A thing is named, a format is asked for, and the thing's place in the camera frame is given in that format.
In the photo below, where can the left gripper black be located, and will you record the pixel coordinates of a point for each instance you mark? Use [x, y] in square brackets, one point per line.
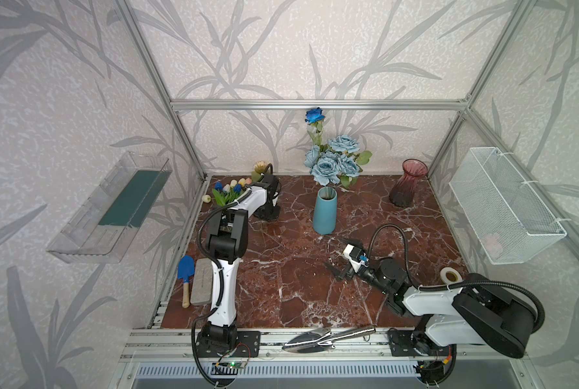
[270, 209]

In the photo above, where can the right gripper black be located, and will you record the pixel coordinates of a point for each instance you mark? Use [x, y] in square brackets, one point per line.
[346, 267]

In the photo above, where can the beige sunflower stem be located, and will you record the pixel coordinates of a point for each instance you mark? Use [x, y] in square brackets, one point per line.
[260, 169]

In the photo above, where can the teal cylindrical vase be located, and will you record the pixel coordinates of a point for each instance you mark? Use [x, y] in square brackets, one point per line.
[324, 218]

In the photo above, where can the light blue rose bouquet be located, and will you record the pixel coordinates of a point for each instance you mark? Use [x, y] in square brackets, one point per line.
[338, 161]

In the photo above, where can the dark blue rose stem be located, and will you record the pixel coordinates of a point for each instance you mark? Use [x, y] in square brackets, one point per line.
[314, 118]

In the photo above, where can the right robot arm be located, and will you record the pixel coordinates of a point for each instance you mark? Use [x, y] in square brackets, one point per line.
[473, 311]

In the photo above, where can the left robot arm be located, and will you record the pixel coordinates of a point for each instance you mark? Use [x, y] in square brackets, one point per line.
[223, 238]

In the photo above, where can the red glass vase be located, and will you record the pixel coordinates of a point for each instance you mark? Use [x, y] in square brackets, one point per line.
[402, 193]

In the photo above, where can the tulip bunch multicoloured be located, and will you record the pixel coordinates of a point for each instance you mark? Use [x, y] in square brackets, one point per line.
[226, 194]

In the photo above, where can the silver metal trowel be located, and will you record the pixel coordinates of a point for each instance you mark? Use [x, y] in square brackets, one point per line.
[323, 339]

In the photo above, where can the white tape roll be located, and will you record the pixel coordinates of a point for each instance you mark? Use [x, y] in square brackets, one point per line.
[450, 276]

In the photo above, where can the blue hand shovel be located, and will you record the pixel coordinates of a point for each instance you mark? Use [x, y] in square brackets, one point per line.
[185, 270]

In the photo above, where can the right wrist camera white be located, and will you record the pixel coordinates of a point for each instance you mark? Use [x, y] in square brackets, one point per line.
[356, 257]

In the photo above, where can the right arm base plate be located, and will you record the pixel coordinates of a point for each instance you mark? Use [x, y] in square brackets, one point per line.
[409, 343]

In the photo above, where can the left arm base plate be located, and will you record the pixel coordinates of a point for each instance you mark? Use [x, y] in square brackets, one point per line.
[243, 344]

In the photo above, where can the white wire mesh basket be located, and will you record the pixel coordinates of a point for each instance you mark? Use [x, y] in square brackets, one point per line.
[507, 215]

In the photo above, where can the clear plastic wall shelf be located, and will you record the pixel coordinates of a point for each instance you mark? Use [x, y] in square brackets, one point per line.
[105, 226]

